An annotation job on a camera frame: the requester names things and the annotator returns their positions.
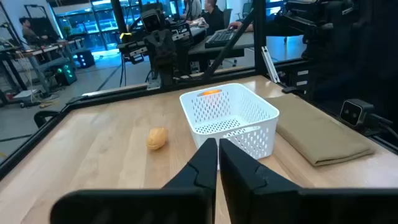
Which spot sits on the folded olive cloth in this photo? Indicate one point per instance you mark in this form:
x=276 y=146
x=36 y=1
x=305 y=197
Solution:
x=311 y=130

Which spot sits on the green-lit computer tower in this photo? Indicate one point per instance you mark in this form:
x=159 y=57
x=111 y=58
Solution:
x=66 y=73

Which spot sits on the cluttered workbench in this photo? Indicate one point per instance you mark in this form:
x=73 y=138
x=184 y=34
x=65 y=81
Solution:
x=46 y=48

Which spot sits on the black computer keyboard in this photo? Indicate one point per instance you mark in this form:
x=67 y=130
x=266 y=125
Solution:
x=220 y=37

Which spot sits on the white perforated plastic basket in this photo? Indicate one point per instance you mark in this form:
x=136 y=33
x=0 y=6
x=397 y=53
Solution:
x=264 y=123

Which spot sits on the tan toy potato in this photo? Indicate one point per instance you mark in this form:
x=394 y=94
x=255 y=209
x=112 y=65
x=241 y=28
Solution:
x=157 y=138

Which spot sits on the orange toy fruit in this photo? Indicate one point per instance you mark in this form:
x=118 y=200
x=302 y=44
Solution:
x=211 y=92

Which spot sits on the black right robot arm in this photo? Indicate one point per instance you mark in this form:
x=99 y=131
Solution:
x=164 y=73

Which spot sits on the person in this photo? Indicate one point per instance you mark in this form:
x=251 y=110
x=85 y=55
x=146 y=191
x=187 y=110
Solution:
x=29 y=34
x=195 y=9
x=214 y=18

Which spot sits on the blue-lit computer tower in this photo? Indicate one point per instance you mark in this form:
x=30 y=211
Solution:
x=85 y=59

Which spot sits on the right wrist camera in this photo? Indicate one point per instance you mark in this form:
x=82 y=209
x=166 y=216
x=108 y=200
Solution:
x=152 y=21

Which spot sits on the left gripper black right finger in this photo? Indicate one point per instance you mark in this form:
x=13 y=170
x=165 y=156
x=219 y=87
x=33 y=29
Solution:
x=245 y=186

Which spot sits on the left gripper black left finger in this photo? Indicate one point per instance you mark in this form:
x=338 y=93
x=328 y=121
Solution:
x=199 y=174

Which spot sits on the black chair armrest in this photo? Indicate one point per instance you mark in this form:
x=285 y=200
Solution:
x=42 y=116

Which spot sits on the white aluminium bar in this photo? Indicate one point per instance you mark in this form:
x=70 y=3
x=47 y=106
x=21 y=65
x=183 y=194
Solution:
x=269 y=63

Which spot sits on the grey office desk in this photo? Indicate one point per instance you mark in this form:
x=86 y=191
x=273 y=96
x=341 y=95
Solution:
x=242 y=42

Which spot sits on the person's hand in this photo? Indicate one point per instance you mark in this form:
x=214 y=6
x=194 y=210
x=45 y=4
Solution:
x=236 y=25

